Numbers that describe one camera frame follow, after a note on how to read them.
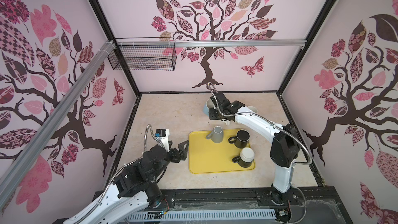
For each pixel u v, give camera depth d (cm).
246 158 78
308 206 71
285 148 49
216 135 88
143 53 95
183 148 60
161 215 70
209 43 92
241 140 84
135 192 46
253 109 100
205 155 88
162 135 57
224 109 66
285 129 50
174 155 58
